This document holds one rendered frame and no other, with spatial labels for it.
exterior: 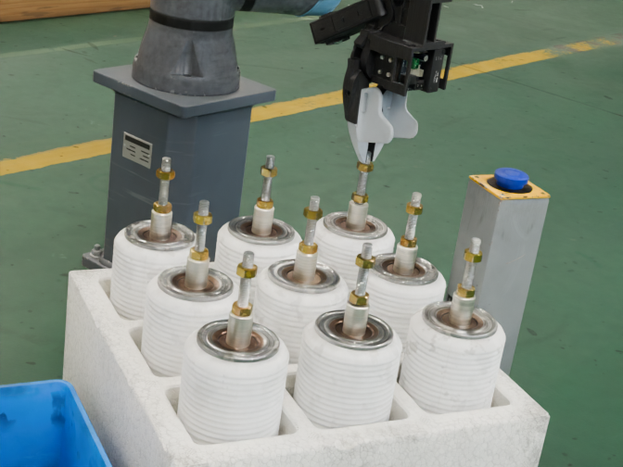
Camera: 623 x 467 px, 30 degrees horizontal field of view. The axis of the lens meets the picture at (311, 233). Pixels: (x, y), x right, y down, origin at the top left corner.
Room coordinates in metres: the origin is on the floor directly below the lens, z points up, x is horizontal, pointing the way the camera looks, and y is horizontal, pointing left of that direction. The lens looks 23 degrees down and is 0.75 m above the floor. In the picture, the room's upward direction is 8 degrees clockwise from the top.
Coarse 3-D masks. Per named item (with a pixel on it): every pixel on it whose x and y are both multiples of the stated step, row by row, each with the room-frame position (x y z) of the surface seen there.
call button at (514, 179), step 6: (504, 168) 1.30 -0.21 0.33; (510, 168) 1.31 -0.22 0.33; (498, 174) 1.28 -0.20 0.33; (504, 174) 1.28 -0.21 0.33; (510, 174) 1.28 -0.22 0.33; (516, 174) 1.29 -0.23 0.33; (522, 174) 1.29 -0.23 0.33; (498, 180) 1.28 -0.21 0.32; (504, 180) 1.27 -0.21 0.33; (510, 180) 1.27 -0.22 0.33; (516, 180) 1.27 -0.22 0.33; (522, 180) 1.27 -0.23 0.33; (504, 186) 1.28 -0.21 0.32; (510, 186) 1.28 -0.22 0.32; (516, 186) 1.28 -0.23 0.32; (522, 186) 1.28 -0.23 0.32
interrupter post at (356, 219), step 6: (354, 204) 1.24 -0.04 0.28; (366, 204) 1.25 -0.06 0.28; (354, 210) 1.24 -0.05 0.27; (360, 210) 1.24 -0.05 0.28; (366, 210) 1.25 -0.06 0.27; (348, 216) 1.25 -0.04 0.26; (354, 216) 1.24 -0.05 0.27; (360, 216) 1.24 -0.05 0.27; (348, 222) 1.24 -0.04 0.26; (354, 222) 1.24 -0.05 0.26; (360, 222) 1.24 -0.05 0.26; (354, 228) 1.24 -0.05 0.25; (360, 228) 1.24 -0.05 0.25
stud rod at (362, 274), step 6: (366, 246) 0.98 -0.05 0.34; (372, 246) 0.98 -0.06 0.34; (366, 252) 0.98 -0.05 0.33; (372, 252) 0.98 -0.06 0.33; (366, 258) 0.98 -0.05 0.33; (360, 270) 0.98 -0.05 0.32; (366, 270) 0.98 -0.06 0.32; (360, 276) 0.98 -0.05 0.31; (366, 276) 0.98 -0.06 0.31; (360, 282) 0.98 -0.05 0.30; (366, 282) 0.98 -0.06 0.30; (360, 288) 0.98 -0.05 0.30; (360, 294) 0.98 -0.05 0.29
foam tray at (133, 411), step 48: (96, 288) 1.14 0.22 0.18; (96, 336) 1.06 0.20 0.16; (96, 384) 1.05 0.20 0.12; (144, 384) 0.95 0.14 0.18; (288, 384) 1.01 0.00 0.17; (96, 432) 1.04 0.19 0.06; (144, 432) 0.91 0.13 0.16; (288, 432) 0.93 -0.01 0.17; (336, 432) 0.92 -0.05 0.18; (384, 432) 0.93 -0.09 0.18; (432, 432) 0.95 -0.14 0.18; (480, 432) 0.97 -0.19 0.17; (528, 432) 1.00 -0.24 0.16
